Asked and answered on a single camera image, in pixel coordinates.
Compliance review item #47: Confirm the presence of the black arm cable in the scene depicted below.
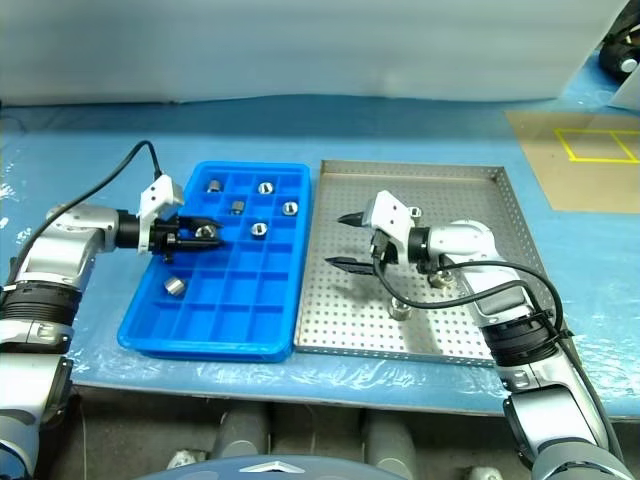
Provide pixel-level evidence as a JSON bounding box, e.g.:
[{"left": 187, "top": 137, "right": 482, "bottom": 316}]
[
  {"left": 7, "top": 140, "right": 166, "bottom": 267},
  {"left": 370, "top": 239, "right": 626, "bottom": 459}
]

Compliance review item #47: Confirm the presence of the blue compartment tray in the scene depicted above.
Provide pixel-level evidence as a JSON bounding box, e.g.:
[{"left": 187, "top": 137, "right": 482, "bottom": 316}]
[{"left": 116, "top": 160, "right": 314, "bottom": 364}]

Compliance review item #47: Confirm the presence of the perforated steel tray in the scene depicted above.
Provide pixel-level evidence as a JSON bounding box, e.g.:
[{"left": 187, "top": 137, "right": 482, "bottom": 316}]
[{"left": 293, "top": 159, "right": 545, "bottom": 369}]

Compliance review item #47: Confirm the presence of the grey rounded cylinder shape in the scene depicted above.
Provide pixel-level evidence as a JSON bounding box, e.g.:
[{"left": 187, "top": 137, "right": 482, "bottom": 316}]
[
  {"left": 360, "top": 412, "right": 419, "bottom": 474},
  {"left": 214, "top": 402, "right": 273, "bottom": 459}
]

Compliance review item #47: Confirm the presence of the tan mat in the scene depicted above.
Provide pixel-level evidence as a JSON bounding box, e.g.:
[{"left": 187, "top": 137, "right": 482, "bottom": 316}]
[{"left": 504, "top": 110, "right": 640, "bottom": 214}]

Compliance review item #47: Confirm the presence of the black round device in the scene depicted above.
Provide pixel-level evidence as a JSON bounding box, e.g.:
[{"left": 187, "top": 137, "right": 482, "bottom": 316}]
[{"left": 598, "top": 22, "right": 640, "bottom": 81}]

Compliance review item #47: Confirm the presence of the small pale rounded shape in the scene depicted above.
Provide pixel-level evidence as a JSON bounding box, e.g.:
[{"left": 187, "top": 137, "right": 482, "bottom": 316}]
[
  {"left": 167, "top": 448, "right": 209, "bottom": 472},
  {"left": 462, "top": 464, "right": 501, "bottom": 480}
]

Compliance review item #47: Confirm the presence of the white foam sheet backdrop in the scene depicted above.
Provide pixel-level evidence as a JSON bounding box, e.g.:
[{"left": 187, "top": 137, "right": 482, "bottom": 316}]
[{"left": 0, "top": 0, "right": 626, "bottom": 108}]

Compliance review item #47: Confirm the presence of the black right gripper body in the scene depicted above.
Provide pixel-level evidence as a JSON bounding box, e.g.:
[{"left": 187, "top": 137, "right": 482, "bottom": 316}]
[{"left": 367, "top": 227, "right": 401, "bottom": 267}]

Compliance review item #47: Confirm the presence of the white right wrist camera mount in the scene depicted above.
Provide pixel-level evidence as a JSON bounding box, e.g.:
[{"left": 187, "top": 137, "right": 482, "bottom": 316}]
[{"left": 362, "top": 189, "right": 422, "bottom": 264}]

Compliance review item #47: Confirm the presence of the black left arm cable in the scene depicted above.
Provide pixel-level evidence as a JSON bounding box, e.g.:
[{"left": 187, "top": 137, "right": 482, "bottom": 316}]
[{"left": 7, "top": 140, "right": 166, "bottom": 267}]

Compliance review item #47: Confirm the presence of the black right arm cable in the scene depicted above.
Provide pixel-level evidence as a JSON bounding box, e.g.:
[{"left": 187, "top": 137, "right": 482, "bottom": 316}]
[{"left": 370, "top": 239, "right": 626, "bottom": 459}]

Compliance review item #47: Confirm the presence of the blue-grey dome with white emblem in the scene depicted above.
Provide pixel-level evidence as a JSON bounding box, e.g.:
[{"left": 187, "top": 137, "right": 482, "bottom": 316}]
[{"left": 149, "top": 453, "right": 401, "bottom": 480}]

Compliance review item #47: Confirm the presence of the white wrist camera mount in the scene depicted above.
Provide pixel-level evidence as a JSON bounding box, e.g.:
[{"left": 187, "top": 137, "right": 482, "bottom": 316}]
[
  {"left": 135, "top": 174, "right": 187, "bottom": 255},
  {"left": 362, "top": 189, "right": 422, "bottom": 264}
]

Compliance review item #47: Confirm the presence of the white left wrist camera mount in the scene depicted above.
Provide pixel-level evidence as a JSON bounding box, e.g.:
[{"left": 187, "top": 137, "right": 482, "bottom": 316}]
[{"left": 135, "top": 174, "right": 187, "bottom": 255}]

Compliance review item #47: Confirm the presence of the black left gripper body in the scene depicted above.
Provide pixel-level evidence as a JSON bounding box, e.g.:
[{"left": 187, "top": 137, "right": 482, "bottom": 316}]
[{"left": 148, "top": 217, "right": 184, "bottom": 265}]

